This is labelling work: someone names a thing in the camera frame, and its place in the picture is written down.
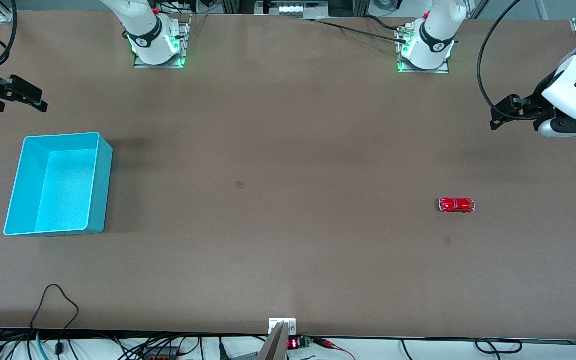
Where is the red beetle toy car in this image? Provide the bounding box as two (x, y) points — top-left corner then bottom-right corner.
(438, 197), (476, 214)

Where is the blue plastic box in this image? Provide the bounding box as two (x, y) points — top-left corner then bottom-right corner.
(3, 132), (114, 237)

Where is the metal rack with lights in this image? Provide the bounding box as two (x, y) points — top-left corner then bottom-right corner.
(220, 0), (371, 20)

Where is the black power strip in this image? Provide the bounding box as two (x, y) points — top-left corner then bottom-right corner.
(140, 347), (180, 360)

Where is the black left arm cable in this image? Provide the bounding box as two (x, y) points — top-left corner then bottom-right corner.
(477, 0), (541, 121)

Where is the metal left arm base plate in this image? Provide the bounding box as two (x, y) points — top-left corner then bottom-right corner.
(397, 25), (450, 75)

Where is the thick black table cable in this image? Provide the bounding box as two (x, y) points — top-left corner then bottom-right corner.
(363, 15), (402, 32)

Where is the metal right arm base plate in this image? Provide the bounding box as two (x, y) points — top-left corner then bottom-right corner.
(134, 15), (191, 69)

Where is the thin black table cable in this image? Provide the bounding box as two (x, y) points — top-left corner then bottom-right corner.
(298, 19), (408, 44)

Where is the black coiled cable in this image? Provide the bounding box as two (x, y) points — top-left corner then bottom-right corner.
(474, 338), (524, 355)

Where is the black looped cable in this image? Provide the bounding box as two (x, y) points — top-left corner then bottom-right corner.
(29, 284), (80, 356)

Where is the red wire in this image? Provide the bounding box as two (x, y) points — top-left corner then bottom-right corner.
(313, 338), (356, 360)

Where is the grey camera mount pole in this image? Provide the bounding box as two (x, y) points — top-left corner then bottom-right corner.
(257, 318), (297, 360)

